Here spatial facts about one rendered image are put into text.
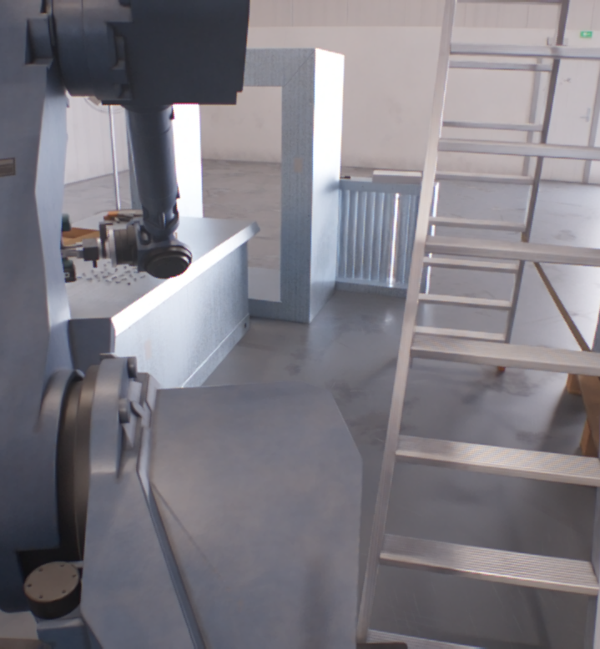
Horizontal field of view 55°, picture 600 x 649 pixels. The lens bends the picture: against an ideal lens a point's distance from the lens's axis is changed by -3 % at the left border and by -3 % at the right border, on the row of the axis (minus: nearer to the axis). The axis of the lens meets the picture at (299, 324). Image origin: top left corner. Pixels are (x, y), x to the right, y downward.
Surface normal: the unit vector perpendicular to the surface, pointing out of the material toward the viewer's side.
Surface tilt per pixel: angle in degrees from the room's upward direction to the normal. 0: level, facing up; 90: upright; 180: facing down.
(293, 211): 90
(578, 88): 90
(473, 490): 0
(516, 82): 90
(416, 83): 90
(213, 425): 0
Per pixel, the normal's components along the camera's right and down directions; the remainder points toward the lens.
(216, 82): 0.10, 0.95
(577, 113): -0.29, 0.35
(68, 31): 0.18, 0.44
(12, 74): 0.16, -0.16
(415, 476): 0.02, -0.93
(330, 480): 0.07, -0.79
